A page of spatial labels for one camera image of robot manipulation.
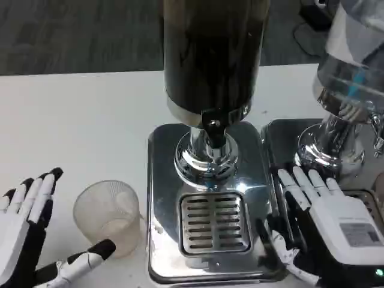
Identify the drink dispenser with clear tank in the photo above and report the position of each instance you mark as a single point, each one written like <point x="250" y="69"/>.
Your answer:
<point x="351" y="54"/>

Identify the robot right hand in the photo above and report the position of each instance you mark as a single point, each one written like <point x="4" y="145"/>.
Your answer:
<point x="336" y="222"/>

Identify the drink dispenser with dark tank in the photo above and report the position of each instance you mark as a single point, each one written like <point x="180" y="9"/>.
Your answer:
<point x="214" y="57"/>

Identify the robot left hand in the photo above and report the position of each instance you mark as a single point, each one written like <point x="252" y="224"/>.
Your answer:
<point x="18" y="228"/>

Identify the slotted steel drip grid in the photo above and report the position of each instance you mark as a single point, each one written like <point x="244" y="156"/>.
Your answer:
<point x="370" y="199"/>
<point x="214" y="223"/>

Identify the clear ribbed glass cup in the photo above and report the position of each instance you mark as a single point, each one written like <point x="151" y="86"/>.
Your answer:
<point x="106" y="216"/>

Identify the steel drip tray base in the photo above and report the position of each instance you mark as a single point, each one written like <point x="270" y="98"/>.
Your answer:
<point x="280" y="144"/>
<point x="163" y="186"/>

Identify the black dispenser tap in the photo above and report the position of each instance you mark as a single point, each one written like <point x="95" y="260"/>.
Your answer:
<point x="213" y="127"/>

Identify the black floor device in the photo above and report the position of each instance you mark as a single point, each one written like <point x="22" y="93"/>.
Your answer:
<point x="318" y="10"/>

